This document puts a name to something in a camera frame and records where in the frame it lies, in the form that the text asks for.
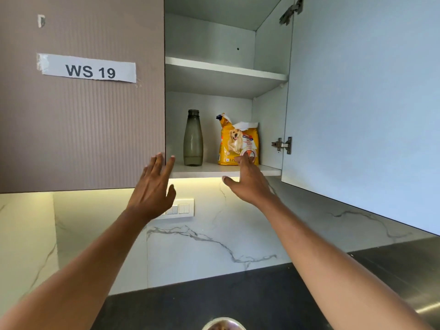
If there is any person's right hand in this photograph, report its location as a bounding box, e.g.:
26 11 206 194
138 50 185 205
222 155 276 207

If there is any person's left hand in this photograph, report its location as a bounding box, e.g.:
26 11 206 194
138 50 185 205
125 153 177 222

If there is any yellow dog food bag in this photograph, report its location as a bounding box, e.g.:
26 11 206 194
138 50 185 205
216 113 260 166

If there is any smoky grey water bottle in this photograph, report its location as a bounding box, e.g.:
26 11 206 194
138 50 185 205
183 109 204 167

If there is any steel food bowl with kibble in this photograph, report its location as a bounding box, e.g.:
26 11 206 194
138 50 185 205
202 317 247 330

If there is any person's right forearm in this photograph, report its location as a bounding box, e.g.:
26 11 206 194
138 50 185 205
261 197 434 330

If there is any person's left forearm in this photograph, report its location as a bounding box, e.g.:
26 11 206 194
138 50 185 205
0 209 152 330

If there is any metal cabinet door hinge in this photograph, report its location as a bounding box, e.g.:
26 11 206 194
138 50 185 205
271 136 293 155
279 0 304 26

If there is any ribbed brown upper cabinet door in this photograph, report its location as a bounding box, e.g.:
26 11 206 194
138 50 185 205
281 0 440 236
0 0 166 194

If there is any white paper label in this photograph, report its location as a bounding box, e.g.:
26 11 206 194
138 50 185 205
37 53 137 83

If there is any white wall switch panel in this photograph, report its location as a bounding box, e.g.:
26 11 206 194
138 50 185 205
153 198 195 220

